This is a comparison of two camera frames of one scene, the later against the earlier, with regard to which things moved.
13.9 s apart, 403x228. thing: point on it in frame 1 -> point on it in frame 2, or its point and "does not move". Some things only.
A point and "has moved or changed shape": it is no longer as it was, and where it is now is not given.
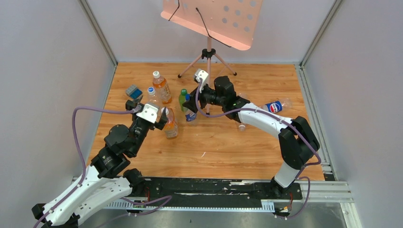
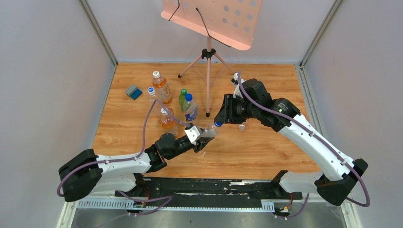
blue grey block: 133,92 does not move
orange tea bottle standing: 162,87 does not move
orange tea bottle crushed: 171,128 does not move
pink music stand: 232,22 does not move
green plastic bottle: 182,98 does not move
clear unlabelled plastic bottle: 241,127 does not move
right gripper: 191,104 -> 225,114
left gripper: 157,121 -> 197,144
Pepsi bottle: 278,106 has moved or changed shape
